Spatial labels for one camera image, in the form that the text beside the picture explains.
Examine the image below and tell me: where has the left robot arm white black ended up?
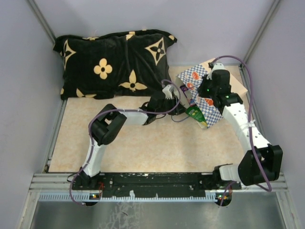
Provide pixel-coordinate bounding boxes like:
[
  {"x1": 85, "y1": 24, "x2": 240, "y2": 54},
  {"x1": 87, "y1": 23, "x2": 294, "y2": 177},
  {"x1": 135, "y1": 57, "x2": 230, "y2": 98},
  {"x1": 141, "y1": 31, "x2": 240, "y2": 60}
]
[{"x1": 71, "y1": 92, "x2": 181, "y2": 189}]

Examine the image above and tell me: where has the purple cable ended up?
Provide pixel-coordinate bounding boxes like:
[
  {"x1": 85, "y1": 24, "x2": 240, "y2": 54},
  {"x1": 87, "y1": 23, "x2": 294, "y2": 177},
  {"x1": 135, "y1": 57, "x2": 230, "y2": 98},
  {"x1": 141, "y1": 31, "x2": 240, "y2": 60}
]
[
  {"x1": 69, "y1": 79, "x2": 182, "y2": 207},
  {"x1": 208, "y1": 55, "x2": 274, "y2": 207}
]

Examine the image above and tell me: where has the green Fox's candy bag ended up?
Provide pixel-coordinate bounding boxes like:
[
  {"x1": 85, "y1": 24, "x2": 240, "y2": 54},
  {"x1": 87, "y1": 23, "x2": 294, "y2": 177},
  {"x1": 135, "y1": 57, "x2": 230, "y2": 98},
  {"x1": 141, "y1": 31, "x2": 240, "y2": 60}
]
[{"x1": 185, "y1": 106, "x2": 207, "y2": 129}]

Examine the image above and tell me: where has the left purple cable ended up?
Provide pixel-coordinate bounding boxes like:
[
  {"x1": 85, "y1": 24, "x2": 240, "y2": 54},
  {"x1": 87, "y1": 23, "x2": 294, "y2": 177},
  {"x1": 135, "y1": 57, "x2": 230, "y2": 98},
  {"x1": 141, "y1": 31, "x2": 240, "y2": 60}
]
[{"x1": 69, "y1": 79, "x2": 182, "y2": 207}]

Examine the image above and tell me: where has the purple snack packet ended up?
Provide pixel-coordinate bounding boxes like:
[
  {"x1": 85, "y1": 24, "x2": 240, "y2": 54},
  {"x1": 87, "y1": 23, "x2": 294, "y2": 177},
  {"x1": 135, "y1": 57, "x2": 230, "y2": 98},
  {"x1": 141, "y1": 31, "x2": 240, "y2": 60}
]
[{"x1": 180, "y1": 85, "x2": 195, "y2": 106}]

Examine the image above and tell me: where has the white slotted cable duct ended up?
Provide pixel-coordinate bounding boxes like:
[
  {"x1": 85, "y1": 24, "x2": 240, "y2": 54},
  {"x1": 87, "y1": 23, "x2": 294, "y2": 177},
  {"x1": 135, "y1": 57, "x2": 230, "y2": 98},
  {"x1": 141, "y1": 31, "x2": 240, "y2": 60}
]
[{"x1": 39, "y1": 191, "x2": 217, "y2": 202}]

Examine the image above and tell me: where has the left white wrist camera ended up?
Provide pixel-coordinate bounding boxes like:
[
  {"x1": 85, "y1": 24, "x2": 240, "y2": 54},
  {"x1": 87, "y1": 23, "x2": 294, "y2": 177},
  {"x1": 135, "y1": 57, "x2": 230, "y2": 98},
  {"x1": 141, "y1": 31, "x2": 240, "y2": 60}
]
[{"x1": 162, "y1": 84, "x2": 175, "y2": 100}]

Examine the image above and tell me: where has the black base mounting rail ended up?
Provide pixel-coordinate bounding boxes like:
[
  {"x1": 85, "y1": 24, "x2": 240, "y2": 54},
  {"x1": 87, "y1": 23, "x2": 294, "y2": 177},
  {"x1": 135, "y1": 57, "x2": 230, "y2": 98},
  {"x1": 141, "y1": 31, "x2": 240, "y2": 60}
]
[{"x1": 71, "y1": 171, "x2": 241, "y2": 198}]

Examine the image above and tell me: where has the blue checkered paper bag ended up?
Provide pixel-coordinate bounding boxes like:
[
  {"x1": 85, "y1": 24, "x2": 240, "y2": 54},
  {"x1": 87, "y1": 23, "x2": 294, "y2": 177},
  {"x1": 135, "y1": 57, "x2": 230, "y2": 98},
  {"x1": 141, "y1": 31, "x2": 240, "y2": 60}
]
[{"x1": 177, "y1": 58, "x2": 251, "y2": 131}]

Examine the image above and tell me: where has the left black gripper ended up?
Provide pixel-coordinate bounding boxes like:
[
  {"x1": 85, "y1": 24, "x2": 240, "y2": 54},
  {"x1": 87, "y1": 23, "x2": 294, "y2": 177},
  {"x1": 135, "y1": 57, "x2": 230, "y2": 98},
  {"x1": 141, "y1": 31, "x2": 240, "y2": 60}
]
[{"x1": 156, "y1": 95, "x2": 188, "y2": 116}]

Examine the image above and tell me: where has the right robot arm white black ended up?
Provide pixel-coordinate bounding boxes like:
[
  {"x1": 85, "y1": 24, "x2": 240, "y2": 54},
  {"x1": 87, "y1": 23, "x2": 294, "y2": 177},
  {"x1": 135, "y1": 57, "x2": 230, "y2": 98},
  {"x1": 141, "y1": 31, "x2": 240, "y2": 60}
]
[{"x1": 198, "y1": 68, "x2": 283, "y2": 189}]

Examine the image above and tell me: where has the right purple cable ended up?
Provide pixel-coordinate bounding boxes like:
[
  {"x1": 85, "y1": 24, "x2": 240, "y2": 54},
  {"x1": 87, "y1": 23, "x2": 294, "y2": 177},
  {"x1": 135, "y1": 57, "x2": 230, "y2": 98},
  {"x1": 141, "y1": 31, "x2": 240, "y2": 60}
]
[{"x1": 208, "y1": 55, "x2": 274, "y2": 207}]

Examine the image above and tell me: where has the black pillow with beige flowers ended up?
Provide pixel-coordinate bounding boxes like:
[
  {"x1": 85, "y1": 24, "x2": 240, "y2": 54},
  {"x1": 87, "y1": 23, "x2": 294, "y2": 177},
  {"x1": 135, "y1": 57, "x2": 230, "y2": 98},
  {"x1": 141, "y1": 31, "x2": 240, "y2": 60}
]
[{"x1": 53, "y1": 29, "x2": 177, "y2": 100}]

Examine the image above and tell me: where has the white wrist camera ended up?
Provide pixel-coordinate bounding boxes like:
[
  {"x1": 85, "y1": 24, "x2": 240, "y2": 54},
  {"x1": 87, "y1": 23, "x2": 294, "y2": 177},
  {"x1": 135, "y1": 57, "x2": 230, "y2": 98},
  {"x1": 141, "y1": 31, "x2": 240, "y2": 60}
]
[
  {"x1": 162, "y1": 84, "x2": 175, "y2": 100},
  {"x1": 208, "y1": 62, "x2": 225, "y2": 72}
]

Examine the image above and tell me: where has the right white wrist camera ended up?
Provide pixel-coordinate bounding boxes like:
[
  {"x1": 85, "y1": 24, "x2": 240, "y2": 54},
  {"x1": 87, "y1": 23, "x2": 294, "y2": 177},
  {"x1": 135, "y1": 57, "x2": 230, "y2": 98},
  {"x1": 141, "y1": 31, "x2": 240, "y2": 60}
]
[{"x1": 208, "y1": 62, "x2": 225, "y2": 72}]

